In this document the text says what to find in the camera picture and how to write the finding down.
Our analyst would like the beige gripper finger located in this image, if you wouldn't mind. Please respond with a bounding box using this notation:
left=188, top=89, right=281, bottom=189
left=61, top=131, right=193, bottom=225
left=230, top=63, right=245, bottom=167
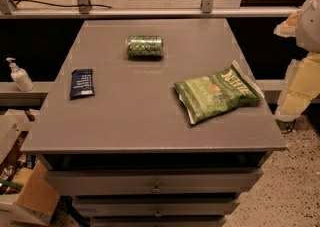
left=273, top=10, right=300, bottom=37
left=275, top=52, right=320, bottom=121

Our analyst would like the green soda can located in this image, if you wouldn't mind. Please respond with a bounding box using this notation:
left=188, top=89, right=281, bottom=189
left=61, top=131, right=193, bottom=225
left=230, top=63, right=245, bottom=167
left=126, top=36, right=163, bottom=58

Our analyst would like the green Kettle chips bag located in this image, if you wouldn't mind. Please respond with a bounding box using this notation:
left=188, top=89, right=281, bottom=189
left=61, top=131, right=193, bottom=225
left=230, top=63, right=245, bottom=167
left=174, top=61, right=264, bottom=125

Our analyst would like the grey drawer cabinet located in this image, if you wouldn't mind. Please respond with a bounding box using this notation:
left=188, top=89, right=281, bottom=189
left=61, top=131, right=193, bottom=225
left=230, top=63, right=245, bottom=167
left=22, top=19, right=285, bottom=227

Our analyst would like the white pump bottle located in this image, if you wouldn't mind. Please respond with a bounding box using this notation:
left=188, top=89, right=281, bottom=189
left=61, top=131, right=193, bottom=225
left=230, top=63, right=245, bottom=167
left=6, top=57, right=34, bottom=92

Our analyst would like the open cardboard box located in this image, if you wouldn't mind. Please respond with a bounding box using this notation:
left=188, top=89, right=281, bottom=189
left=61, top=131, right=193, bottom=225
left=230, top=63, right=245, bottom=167
left=0, top=109, right=60, bottom=226

